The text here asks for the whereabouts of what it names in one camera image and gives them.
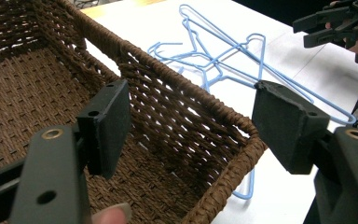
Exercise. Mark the white table cover sheet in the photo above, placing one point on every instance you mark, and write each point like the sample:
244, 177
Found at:
292, 202

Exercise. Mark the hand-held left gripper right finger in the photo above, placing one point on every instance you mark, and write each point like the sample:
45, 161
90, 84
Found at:
286, 130

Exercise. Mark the brown woven basket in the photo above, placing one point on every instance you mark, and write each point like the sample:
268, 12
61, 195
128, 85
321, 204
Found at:
28, 87

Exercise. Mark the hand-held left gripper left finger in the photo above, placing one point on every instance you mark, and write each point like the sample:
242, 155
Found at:
105, 124

